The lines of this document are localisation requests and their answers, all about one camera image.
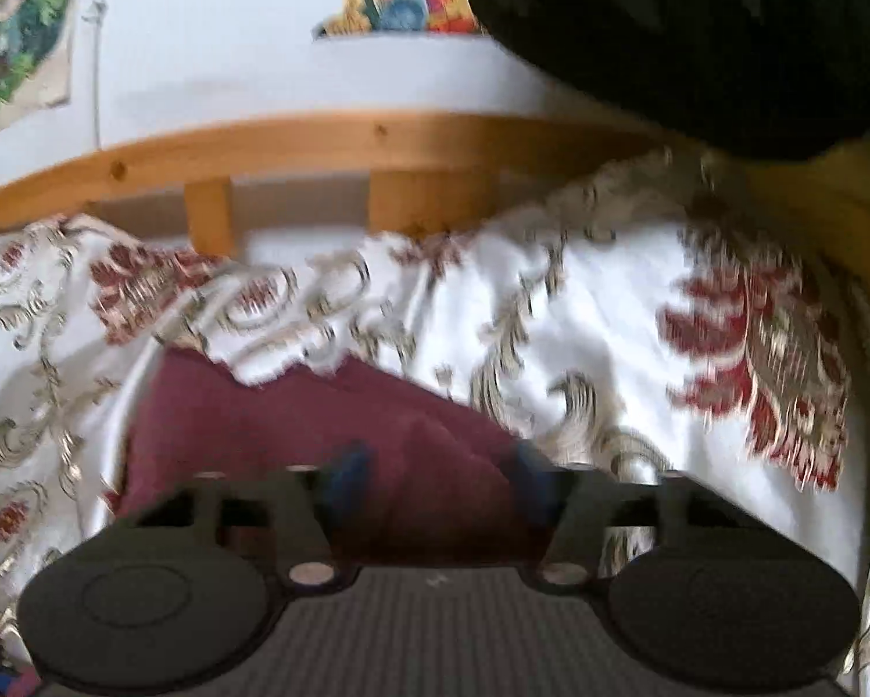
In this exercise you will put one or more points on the green figure wall poster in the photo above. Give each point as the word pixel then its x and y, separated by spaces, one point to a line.
pixel 20 36

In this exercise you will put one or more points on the dark blanket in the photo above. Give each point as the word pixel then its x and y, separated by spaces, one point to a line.
pixel 660 29

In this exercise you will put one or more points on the wooden bed frame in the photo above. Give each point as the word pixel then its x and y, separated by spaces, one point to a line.
pixel 297 141

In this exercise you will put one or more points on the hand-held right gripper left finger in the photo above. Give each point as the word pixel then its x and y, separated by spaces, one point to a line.
pixel 347 483

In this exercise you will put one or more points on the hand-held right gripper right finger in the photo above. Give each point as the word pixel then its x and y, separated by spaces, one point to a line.
pixel 533 486

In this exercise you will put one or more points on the floral white bedspread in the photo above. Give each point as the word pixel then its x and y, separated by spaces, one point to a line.
pixel 609 319

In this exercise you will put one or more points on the maroon shirt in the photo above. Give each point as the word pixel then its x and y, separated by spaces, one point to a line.
pixel 260 421

